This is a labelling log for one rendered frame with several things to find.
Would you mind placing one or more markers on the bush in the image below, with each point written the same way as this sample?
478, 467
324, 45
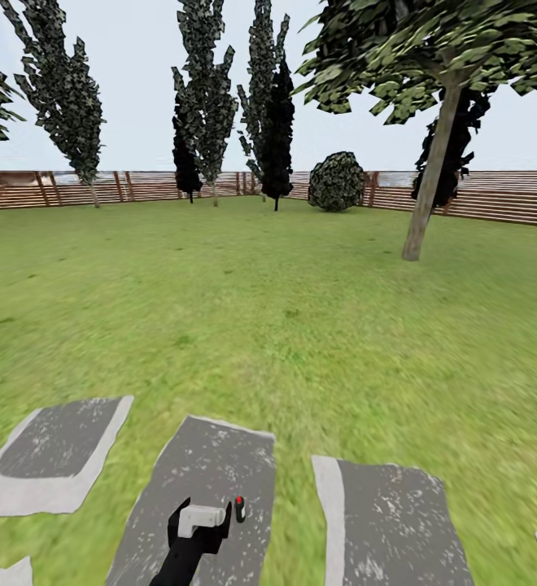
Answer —
337, 183

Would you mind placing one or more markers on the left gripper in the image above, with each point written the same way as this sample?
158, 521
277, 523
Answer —
204, 539

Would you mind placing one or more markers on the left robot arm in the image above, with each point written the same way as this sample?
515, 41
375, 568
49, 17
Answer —
192, 531

